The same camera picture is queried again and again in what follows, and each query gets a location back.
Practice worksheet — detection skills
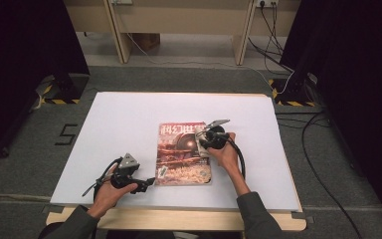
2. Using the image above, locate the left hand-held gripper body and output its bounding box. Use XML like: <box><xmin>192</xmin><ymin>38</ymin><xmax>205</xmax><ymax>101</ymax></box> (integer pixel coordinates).
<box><xmin>110</xmin><ymin>152</ymin><xmax>141</xmax><ymax>190</ymax></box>

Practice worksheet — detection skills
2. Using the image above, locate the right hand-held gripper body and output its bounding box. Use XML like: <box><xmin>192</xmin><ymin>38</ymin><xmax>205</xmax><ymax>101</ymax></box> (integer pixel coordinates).
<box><xmin>200</xmin><ymin>119</ymin><xmax>231</xmax><ymax>150</ymax></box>

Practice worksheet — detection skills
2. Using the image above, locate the glossy magazine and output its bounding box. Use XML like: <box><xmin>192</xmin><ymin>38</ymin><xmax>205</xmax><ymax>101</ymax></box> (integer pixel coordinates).
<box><xmin>154</xmin><ymin>120</ymin><xmax>213</xmax><ymax>186</ymax></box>

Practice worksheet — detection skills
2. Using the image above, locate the person's right hand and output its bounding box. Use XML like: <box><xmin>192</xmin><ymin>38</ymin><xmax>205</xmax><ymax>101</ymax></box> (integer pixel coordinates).
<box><xmin>208</xmin><ymin>132</ymin><xmax>242</xmax><ymax>174</ymax></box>

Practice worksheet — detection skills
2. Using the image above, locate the person's left hand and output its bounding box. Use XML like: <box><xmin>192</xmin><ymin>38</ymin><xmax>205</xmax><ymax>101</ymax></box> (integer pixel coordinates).
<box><xmin>87</xmin><ymin>164</ymin><xmax>139</xmax><ymax>220</ymax></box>

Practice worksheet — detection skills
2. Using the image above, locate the wooden table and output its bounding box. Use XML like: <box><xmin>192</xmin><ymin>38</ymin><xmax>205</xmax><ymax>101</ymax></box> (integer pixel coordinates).
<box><xmin>45</xmin><ymin>92</ymin><xmax>308</xmax><ymax>233</ymax></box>

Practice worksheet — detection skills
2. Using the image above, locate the white table sheet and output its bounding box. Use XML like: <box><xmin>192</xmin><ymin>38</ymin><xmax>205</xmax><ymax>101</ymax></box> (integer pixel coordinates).
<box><xmin>49</xmin><ymin>92</ymin><xmax>301</xmax><ymax>213</ymax></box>

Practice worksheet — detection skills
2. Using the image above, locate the grey tape strip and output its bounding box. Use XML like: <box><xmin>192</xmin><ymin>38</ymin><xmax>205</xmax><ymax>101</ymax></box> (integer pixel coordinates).
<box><xmin>290</xmin><ymin>210</ymin><xmax>315</xmax><ymax>224</ymax></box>
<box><xmin>41</xmin><ymin>204</ymin><xmax>65</xmax><ymax>215</ymax></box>

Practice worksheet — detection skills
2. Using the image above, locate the black stand base hazard tape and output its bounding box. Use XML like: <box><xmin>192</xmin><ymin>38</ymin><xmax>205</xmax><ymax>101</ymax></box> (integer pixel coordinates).
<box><xmin>34</xmin><ymin>73</ymin><xmax>91</xmax><ymax>106</ymax></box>
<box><xmin>267</xmin><ymin>73</ymin><xmax>318</xmax><ymax>109</ymax></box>

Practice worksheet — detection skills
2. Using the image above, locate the brown cardboard box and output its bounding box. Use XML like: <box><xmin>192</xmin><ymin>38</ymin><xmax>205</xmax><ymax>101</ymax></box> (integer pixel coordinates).
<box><xmin>132</xmin><ymin>33</ymin><xmax>161</xmax><ymax>52</ymax></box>

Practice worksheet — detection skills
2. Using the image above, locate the light wooden desk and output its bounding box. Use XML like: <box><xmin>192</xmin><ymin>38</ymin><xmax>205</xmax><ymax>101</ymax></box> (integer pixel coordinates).
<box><xmin>63</xmin><ymin>0</ymin><xmax>302</xmax><ymax>66</ymax></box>

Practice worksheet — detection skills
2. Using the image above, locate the black curtain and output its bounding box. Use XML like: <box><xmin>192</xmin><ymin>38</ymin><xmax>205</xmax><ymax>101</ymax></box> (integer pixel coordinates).
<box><xmin>0</xmin><ymin>0</ymin><xmax>91</xmax><ymax>166</ymax></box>
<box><xmin>279</xmin><ymin>0</ymin><xmax>382</xmax><ymax>235</ymax></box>

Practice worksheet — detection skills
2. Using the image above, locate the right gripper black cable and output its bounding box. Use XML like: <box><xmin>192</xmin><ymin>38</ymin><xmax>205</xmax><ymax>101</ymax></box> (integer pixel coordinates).
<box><xmin>226</xmin><ymin>136</ymin><xmax>247</xmax><ymax>180</ymax></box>

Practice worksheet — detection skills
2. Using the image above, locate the white floor cable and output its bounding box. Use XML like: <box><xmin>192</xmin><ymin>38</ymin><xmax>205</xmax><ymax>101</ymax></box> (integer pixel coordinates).
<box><xmin>125</xmin><ymin>32</ymin><xmax>295</xmax><ymax>98</ymax></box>

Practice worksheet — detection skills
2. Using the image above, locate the black floor cable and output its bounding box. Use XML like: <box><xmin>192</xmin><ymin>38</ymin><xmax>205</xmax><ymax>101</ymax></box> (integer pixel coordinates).
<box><xmin>300</xmin><ymin>112</ymin><xmax>365</xmax><ymax>239</ymax></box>
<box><xmin>275</xmin><ymin>111</ymin><xmax>331</xmax><ymax>129</ymax></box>

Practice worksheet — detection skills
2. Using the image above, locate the thick black cable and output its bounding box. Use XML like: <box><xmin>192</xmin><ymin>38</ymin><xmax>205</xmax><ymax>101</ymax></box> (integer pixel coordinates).
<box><xmin>247</xmin><ymin>36</ymin><xmax>295</xmax><ymax>74</ymax></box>

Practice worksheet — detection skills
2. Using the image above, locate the thin black power cable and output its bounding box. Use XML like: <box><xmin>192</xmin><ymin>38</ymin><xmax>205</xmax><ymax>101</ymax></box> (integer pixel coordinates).
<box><xmin>259</xmin><ymin>0</ymin><xmax>286</xmax><ymax>56</ymax></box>

